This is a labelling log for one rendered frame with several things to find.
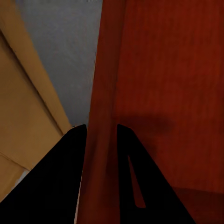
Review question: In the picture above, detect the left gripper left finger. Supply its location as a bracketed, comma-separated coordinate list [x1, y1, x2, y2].
[0, 124, 87, 224]

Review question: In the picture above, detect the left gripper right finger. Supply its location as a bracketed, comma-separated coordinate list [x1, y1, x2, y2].
[117, 124, 196, 224]

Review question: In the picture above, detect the storage box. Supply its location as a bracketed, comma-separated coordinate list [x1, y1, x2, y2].
[77, 0, 224, 224]

